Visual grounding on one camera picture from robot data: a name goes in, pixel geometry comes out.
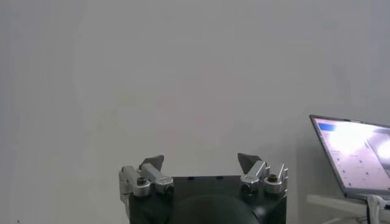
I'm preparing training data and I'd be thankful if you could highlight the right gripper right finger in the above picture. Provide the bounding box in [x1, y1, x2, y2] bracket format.
[237, 152, 289, 195]

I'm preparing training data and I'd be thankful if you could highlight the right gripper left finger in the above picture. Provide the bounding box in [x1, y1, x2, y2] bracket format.
[118, 154, 175, 197]

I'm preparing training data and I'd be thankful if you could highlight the white side table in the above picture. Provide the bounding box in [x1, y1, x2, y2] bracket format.
[306, 194, 390, 224]

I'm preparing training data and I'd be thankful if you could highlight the open laptop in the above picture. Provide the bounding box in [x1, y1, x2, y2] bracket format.
[309, 114, 390, 201]

